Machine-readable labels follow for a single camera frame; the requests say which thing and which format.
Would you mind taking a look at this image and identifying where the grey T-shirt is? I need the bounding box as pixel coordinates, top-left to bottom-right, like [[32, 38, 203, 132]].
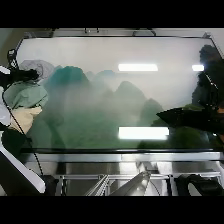
[[18, 59, 56, 84]]

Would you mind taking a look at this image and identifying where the cream garment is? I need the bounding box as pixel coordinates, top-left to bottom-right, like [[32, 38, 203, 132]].
[[8, 105, 44, 135]]

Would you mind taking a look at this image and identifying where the pale green garment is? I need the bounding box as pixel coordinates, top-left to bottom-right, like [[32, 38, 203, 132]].
[[3, 80, 50, 110]]

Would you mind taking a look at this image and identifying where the black garment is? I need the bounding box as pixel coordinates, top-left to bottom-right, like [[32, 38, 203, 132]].
[[1, 128, 33, 160]]

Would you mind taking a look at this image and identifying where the silver frame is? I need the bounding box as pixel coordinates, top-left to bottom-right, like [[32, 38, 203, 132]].
[[0, 27, 224, 197]]

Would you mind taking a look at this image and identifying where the black cable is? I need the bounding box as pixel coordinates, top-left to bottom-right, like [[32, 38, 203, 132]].
[[1, 89, 44, 177]]

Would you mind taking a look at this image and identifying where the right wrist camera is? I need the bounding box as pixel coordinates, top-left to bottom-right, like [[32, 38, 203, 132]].
[[203, 73, 220, 108]]

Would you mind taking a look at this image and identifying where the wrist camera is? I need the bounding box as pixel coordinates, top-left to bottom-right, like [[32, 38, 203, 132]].
[[203, 73, 220, 108], [6, 48, 20, 70]]

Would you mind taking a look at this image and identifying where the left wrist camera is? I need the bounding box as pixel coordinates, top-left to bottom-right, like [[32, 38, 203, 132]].
[[6, 48, 20, 70]]

